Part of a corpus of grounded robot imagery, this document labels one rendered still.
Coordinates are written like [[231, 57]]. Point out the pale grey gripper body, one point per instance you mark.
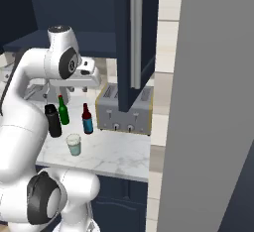
[[76, 82]]

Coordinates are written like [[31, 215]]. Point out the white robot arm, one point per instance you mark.
[[20, 137]]

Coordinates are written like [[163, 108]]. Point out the dark blue cabinet door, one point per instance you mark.
[[124, 44]]

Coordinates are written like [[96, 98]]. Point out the dark blue base cabinet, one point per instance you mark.
[[119, 203]]

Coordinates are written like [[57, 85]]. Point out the green bottle red cap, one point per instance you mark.
[[63, 113]]

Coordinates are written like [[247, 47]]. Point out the dark red bottle blue label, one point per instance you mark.
[[87, 122]]

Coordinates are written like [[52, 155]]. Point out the black bottle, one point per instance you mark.
[[54, 122]]

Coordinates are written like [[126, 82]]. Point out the grey four-slot toaster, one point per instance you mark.
[[110, 117]]

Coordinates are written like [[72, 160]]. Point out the glass of water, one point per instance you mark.
[[73, 145]]

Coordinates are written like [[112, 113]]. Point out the grey tall fridge panel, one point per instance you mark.
[[211, 103]]

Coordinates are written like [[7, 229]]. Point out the dark blue wall cabinet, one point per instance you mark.
[[82, 11]]

